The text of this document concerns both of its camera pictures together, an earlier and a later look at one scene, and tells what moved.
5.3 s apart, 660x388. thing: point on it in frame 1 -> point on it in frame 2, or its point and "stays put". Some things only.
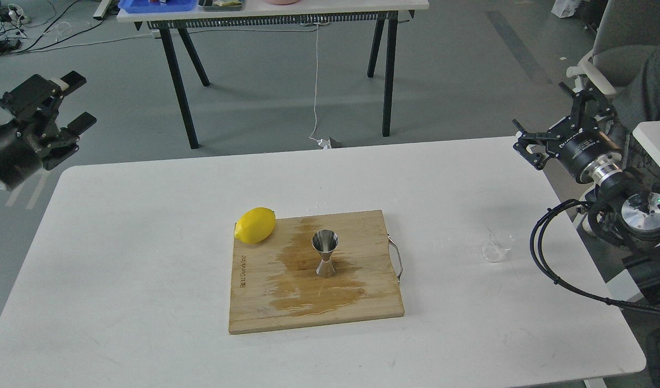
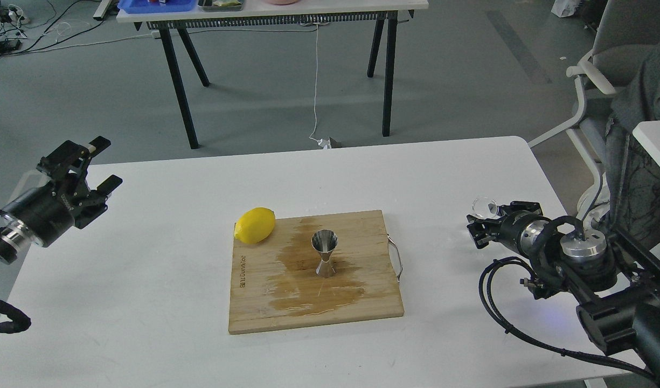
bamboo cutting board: (275, 282) stays put
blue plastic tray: (145, 6) stays put
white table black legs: (165, 15) stays put
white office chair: (626, 33) stays put
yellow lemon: (255, 226) stays put
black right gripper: (574, 144) -> (528, 234)
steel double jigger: (325, 241) stays put
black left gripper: (15, 148) -> (47, 213)
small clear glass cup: (499, 246) -> (480, 206)
